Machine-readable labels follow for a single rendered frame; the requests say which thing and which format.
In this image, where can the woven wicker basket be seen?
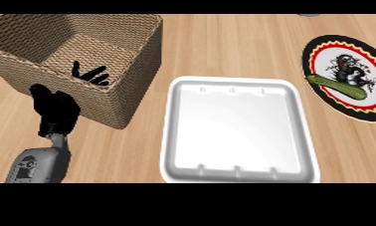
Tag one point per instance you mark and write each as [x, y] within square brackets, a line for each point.
[127, 70]

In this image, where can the green squash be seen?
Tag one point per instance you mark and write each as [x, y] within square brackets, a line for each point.
[338, 87]

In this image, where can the grey object at edge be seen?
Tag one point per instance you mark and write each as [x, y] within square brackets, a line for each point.
[309, 14]

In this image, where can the patterned round plate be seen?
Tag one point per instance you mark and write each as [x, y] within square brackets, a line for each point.
[328, 60]

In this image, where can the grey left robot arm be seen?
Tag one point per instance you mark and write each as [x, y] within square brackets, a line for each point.
[39, 163]

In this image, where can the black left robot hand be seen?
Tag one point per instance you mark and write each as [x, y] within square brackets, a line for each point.
[57, 113]

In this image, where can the white foam tray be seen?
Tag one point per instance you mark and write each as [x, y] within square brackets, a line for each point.
[235, 130]

